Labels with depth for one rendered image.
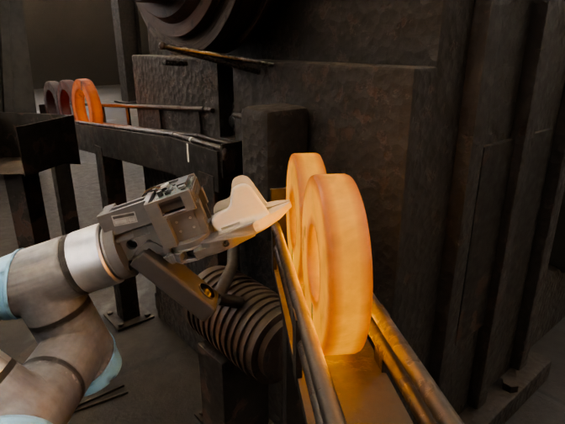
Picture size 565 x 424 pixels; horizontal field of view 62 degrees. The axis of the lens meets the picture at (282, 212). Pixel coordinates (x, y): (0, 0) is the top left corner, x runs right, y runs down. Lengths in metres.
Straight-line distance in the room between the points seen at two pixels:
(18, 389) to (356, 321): 0.33
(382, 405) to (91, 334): 0.37
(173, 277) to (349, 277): 0.27
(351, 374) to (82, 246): 0.33
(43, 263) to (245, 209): 0.23
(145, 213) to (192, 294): 0.11
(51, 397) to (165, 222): 0.21
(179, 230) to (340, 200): 0.24
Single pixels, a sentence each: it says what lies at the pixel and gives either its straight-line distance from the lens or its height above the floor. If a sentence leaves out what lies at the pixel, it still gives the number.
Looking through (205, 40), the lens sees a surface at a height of 0.91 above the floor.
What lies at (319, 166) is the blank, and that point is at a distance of 0.52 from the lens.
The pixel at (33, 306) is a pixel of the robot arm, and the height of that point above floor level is 0.63.
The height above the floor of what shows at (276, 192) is 0.71.
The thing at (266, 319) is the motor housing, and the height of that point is 0.53.
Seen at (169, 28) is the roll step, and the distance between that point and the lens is 1.02.
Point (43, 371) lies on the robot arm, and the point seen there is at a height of 0.58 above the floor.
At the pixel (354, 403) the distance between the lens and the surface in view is 0.38.
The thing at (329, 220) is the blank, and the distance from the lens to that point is 0.35.
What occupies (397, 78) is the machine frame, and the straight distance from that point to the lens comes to 0.74.
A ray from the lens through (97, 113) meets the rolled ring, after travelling 1.61.
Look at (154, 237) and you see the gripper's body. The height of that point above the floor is 0.69.
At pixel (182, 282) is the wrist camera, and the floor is 0.64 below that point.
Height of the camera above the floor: 0.91
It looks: 20 degrees down
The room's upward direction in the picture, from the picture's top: straight up
